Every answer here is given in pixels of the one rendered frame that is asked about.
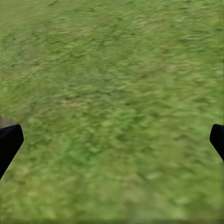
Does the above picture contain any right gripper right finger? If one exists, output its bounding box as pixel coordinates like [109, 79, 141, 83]
[210, 124, 224, 160]

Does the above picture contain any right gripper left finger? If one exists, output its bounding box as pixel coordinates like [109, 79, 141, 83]
[0, 124, 24, 179]

